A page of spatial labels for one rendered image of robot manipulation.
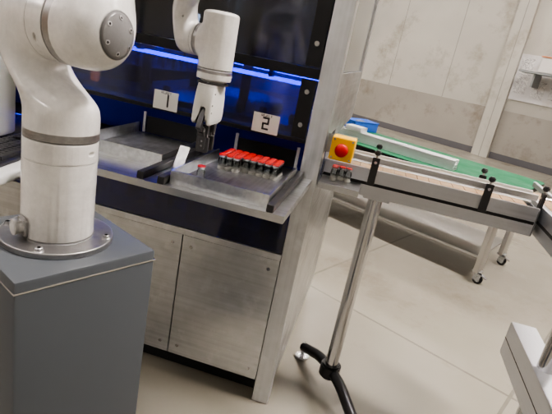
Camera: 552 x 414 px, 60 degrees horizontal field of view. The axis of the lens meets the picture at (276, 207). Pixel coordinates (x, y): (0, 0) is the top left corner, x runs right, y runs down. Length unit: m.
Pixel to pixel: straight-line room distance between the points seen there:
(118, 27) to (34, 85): 0.17
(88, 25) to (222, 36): 0.47
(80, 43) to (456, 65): 9.69
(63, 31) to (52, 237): 0.33
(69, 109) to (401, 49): 10.11
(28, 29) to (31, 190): 0.25
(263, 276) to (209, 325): 0.30
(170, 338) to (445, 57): 9.09
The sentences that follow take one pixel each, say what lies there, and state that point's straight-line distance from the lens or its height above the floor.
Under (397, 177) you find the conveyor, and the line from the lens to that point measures 1.60.
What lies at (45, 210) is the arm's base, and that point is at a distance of 0.87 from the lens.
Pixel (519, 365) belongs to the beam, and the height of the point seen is 0.50.
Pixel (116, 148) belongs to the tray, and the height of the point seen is 0.90.
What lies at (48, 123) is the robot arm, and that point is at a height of 1.08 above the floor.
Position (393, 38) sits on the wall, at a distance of 10.88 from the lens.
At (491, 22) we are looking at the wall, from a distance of 10.17.
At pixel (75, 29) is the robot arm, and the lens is 0.77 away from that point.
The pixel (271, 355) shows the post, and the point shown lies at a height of 0.21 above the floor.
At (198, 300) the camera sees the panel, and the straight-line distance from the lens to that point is 1.78.
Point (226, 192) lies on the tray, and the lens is 1.18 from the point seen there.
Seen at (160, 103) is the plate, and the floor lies 1.01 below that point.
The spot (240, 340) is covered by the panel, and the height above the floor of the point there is 0.23.
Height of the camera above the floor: 1.26
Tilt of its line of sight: 18 degrees down
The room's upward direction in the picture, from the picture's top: 11 degrees clockwise
